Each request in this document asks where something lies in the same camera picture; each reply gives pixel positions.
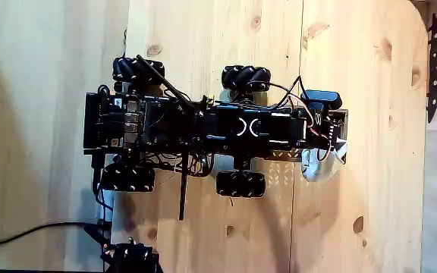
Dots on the pale white sock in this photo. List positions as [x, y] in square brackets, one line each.
[317, 170]

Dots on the black mobile robot chassis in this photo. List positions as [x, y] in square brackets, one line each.
[104, 121]

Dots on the black oval wrist camera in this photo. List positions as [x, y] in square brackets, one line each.
[322, 99]

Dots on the black antenna rod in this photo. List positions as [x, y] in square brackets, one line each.
[183, 189]
[161, 79]

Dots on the black leader arm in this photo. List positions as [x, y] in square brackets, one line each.
[131, 259]

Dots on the black mecanum wheel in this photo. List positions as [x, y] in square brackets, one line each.
[139, 70]
[127, 178]
[241, 184]
[245, 77]

